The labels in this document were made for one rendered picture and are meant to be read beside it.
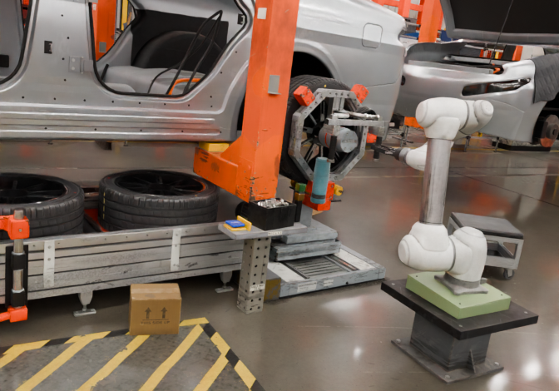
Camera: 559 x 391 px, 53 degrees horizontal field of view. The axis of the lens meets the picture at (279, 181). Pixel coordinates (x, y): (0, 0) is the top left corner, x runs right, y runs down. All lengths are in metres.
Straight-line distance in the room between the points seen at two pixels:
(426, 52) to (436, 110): 4.53
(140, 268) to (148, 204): 0.33
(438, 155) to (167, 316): 1.39
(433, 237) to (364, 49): 1.74
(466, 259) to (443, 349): 0.42
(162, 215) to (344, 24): 1.72
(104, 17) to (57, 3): 2.37
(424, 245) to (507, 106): 3.20
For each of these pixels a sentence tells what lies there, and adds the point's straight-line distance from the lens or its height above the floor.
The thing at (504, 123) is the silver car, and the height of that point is 0.89.
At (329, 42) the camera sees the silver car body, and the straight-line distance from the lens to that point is 3.69.
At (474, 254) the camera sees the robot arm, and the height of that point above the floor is 0.55.
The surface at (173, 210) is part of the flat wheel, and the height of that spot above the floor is 0.45.
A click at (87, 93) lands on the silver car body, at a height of 0.98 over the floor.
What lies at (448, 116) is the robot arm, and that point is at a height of 1.12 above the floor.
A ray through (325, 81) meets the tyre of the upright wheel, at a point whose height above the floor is 1.16.
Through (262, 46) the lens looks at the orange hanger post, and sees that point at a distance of 2.83.
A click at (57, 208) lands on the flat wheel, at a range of 2.77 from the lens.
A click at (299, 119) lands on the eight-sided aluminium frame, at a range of 3.15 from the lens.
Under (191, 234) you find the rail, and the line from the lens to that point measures 2.89.
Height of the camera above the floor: 1.32
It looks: 13 degrees down
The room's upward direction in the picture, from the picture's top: 7 degrees clockwise
